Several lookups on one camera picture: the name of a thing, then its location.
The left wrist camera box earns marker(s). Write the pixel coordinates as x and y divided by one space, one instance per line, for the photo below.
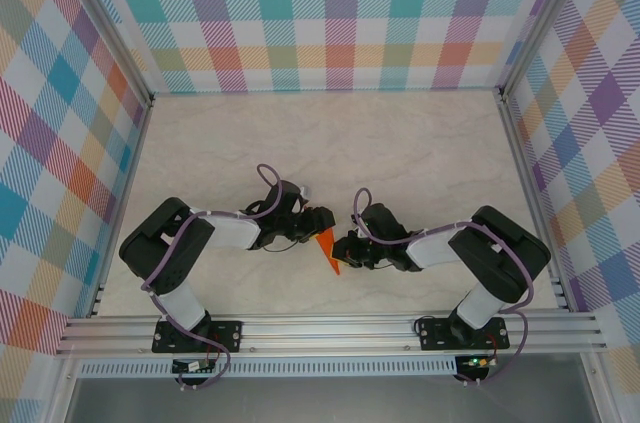
305 191

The aluminium side rail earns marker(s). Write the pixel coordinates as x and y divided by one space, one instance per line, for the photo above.
529 183
121 208

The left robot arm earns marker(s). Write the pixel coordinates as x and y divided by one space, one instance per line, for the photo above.
230 233

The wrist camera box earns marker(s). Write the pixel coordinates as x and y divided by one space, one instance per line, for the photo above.
356 233
305 191

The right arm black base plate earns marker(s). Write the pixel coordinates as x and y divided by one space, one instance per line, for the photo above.
432 333

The aluminium frame post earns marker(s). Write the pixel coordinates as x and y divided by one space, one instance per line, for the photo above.
106 18
541 18

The orange paper sheet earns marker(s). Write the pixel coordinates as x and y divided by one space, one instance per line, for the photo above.
327 245

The small black circuit board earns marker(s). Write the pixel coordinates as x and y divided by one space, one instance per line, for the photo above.
192 367

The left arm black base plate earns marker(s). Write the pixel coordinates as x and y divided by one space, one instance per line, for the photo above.
230 335

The aluminium frame leg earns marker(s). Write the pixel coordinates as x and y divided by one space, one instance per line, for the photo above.
62 393
600 388

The aluminium mounting rail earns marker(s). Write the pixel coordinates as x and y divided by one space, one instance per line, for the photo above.
325 333

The small circuit board with LED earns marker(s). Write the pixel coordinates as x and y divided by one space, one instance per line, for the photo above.
477 362

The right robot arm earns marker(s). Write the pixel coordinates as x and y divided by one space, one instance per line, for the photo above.
435 248

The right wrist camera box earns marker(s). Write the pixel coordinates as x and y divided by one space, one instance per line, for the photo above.
356 233

